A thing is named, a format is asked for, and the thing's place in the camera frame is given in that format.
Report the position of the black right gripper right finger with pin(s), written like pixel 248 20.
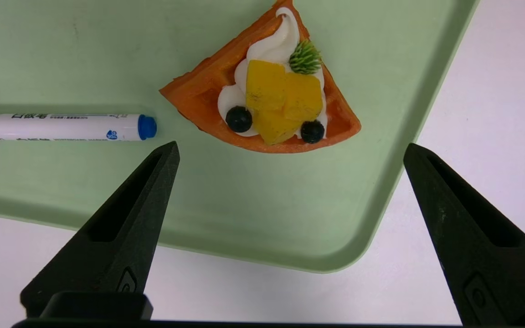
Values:
pixel 495 282

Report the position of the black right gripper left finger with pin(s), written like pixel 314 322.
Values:
pixel 107 255

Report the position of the white marker with blue cap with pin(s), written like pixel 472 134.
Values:
pixel 62 127

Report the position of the toy waffle with fruit topping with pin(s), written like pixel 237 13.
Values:
pixel 208 95

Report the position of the light green plastic tray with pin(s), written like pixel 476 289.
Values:
pixel 267 205

